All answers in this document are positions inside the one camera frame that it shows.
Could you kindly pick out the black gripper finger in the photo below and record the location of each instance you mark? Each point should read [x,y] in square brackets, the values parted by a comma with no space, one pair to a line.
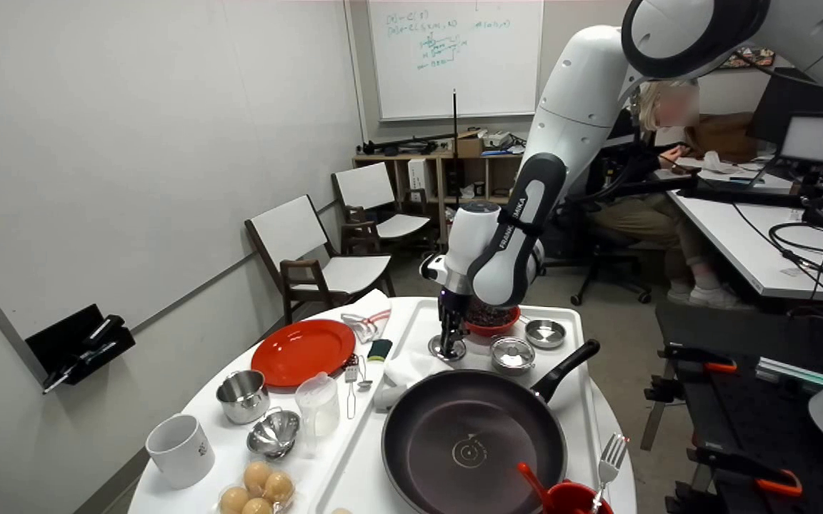
[443,347]
[457,342]

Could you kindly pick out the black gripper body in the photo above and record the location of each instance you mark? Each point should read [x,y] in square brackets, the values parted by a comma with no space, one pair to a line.
[453,306]

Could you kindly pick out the silver pot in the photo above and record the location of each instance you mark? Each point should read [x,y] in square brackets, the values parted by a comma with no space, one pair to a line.
[543,335]

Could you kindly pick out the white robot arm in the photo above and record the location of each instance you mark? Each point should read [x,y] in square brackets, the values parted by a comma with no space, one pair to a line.
[495,250]

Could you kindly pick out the small silver bowl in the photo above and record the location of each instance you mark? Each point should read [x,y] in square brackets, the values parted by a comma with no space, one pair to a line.
[443,357]

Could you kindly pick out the red bowl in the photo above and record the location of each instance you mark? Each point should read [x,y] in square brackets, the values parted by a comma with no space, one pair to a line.
[487,323]

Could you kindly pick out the white plastic tray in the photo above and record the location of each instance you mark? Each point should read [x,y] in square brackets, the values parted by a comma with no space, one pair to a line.
[480,356]

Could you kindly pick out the round white table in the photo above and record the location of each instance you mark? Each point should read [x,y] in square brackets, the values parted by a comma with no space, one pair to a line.
[241,429]

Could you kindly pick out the large black frying pan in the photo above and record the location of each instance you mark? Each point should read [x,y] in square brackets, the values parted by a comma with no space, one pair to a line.
[457,439]

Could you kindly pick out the wooden shelf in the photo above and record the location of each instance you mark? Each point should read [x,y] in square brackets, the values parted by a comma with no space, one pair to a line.
[443,172]

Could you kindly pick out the red plate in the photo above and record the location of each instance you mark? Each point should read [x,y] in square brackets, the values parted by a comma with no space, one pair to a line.
[304,350]

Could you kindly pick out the clear plastic cup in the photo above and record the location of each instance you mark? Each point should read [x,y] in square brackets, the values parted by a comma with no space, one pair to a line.
[318,405]

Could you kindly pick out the white folding chair far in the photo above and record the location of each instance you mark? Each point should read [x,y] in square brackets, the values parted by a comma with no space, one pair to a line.
[367,195]

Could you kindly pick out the white folding chair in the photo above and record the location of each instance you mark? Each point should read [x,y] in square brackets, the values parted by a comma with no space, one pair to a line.
[367,195]
[304,262]

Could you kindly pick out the white folding chair near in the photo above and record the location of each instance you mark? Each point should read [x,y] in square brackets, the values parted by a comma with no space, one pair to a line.
[304,262]

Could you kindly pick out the red measuring cup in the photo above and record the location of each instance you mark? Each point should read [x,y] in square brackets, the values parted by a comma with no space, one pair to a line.
[557,496]

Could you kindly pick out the tilted steel bowl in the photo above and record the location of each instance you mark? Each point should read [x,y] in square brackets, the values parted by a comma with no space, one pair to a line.
[274,435]

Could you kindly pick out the silver fork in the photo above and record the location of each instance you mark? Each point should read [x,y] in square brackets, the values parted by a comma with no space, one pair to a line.
[610,467]

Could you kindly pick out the seated person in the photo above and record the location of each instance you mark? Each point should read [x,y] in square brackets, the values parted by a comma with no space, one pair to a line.
[638,210]

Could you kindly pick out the steel cup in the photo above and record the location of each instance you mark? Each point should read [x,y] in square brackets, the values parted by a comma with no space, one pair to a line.
[243,399]

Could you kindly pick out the black orange clamp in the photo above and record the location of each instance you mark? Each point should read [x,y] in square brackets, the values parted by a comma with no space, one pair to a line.
[703,357]

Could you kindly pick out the round bread rolls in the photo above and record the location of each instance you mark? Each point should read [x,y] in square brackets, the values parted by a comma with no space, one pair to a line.
[261,490]

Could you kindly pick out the whiteboard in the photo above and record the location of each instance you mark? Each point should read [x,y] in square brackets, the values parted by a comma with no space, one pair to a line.
[471,58]

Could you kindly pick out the white mug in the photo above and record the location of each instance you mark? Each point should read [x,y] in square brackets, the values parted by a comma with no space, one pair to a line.
[181,449]

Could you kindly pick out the white desk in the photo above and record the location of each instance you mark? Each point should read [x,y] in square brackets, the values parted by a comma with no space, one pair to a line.
[771,250]

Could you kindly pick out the black wall bracket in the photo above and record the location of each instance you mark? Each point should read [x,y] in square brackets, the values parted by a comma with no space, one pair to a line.
[77,345]

